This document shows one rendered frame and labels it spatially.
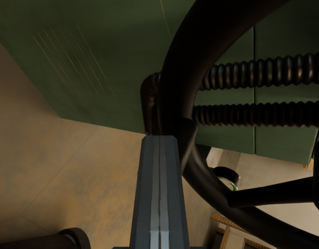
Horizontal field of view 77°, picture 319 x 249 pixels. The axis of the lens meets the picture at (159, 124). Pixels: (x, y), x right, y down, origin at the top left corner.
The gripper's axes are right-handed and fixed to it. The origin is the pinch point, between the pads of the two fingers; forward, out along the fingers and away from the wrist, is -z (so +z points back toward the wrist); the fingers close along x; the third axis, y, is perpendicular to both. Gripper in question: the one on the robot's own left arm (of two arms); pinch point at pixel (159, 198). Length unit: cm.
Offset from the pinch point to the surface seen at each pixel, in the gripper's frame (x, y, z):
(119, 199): -23, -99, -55
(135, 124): -6.6, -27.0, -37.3
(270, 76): 8.8, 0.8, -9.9
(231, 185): 14.7, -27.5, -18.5
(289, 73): 9.8, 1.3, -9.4
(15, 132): -48, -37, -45
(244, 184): 150, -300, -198
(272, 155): 21.6, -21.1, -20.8
